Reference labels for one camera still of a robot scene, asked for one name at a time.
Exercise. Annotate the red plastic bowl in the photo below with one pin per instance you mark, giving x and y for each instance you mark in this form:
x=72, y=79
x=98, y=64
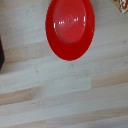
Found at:
x=70, y=30

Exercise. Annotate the dark brown drawer cabinet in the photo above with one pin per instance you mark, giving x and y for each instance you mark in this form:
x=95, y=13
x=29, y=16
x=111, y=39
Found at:
x=1, y=55

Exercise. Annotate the colourful printed snack box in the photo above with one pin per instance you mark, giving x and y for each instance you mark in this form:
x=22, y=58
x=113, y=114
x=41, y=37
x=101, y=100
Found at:
x=122, y=4

